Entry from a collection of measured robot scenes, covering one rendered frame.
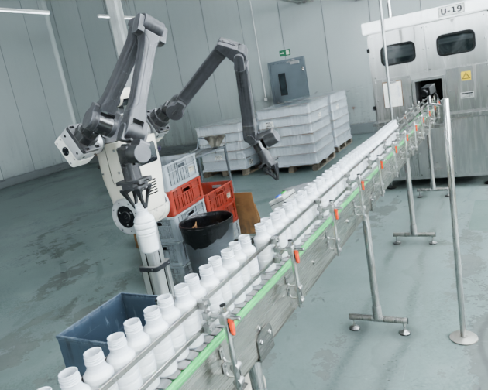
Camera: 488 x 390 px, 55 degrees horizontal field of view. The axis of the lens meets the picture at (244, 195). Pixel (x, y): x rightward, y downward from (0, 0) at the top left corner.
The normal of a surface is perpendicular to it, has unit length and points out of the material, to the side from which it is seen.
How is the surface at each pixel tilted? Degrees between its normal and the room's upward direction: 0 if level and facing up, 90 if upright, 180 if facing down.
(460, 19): 90
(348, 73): 90
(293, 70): 90
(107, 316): 90
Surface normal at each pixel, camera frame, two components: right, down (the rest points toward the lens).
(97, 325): 0.87, -0.04
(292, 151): -0.43, 0.28
